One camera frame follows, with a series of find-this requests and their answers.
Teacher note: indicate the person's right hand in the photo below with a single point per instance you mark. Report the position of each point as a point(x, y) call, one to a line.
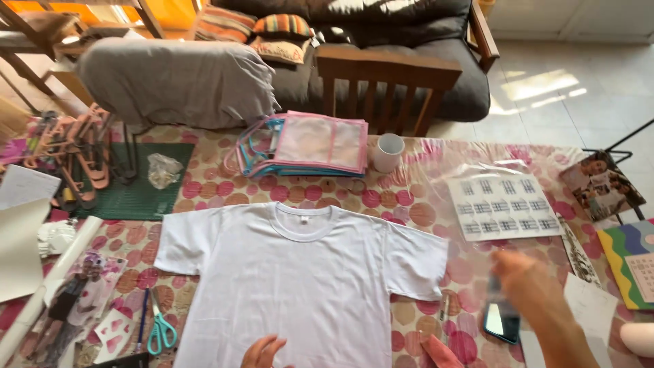
point(526, 286)

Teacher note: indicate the person's left hand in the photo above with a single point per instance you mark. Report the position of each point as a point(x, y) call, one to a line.
point(260, 355)

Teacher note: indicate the person's left fingers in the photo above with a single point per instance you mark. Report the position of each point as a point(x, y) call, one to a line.
point(265, 346)

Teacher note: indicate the person's right fingers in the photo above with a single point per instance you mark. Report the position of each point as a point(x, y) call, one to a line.
point(503, 268)

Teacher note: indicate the small grey object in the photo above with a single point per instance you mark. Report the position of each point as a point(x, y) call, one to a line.
point(494, 290)

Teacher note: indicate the black phone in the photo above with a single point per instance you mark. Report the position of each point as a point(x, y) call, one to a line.
point(501, 324)

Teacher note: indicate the white printed sticker sheet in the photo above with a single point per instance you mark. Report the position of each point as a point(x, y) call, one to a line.
point(503, 207)

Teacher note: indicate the white t-shirt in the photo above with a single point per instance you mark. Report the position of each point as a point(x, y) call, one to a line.
point(306, 286)

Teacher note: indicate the silver pen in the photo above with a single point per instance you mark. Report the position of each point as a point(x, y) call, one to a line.
point(444, 314)

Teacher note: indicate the black patterned paper strip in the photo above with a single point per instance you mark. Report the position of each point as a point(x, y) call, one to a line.
point(580, 255)

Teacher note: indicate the white creased paper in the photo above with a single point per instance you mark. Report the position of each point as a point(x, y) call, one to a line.
point(590, 306)

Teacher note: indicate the clear plastic sheet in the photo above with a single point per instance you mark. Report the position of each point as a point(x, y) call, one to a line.
point(490, 168)

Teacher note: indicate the teal scissors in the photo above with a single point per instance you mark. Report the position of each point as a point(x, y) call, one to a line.
point(161, 329)

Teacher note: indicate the colourful wavy calendar card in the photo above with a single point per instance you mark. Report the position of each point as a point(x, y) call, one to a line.
point(628, 263)

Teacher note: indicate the blue pen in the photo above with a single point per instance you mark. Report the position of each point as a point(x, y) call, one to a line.
point(141, 319)

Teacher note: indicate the square photo print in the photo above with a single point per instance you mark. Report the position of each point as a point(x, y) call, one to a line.
point(603, 186)

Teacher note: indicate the pink dotted tablecloth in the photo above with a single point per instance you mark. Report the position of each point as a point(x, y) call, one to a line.
point(388, 204)

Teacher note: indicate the sheet with pink hearts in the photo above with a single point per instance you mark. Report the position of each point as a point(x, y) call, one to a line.
point(113, 332)

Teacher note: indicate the pale pink round object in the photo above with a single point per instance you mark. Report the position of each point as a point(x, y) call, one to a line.
point(638, 340)

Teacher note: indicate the white mug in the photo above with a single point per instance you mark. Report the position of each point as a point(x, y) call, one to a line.
point(387, 152)

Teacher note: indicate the black metal stand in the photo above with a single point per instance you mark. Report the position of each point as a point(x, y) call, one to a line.
point(621, 148)

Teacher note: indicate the large photo print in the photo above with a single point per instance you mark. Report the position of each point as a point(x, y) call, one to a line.
point(76, 301)

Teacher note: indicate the green cutting mat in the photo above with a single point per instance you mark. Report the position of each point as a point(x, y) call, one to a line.
point(140, 191)

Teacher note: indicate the crumpled clear plastic bag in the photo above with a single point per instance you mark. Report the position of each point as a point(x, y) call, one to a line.
point(163, 170)

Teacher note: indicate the stack of pink blue bags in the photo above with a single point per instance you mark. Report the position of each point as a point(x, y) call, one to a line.
point(311, 145)

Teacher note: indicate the brown wooden chair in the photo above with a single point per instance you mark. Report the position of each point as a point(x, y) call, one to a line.
point(388, 82)

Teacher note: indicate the white paper roll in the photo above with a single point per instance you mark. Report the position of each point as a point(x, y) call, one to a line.
point(48, 286)

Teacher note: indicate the white crumpled tissue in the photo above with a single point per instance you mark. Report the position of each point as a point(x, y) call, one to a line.
point(56, 237)

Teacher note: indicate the dark grey sofa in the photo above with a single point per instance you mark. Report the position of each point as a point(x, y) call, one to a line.
point(388, 46)

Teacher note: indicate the beige paper sheet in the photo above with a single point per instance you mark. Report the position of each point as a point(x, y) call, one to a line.
point(20, 250)

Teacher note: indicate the pile of pink hangers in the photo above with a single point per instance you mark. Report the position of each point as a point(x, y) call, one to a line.
point(76, 153)

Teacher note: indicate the grey cloth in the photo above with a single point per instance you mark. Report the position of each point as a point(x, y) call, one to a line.
point(176, 82)

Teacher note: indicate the white paper sheet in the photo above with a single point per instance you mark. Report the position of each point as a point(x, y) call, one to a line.
point(25, 186)

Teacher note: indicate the beige embroidered cushion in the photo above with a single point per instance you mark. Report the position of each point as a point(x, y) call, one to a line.
point(278, 50)

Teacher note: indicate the striped round cushion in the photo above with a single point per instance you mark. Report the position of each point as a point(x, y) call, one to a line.
point(283, 25)

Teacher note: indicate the striped orange cushion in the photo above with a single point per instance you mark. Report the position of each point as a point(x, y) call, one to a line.
point(222, 23)

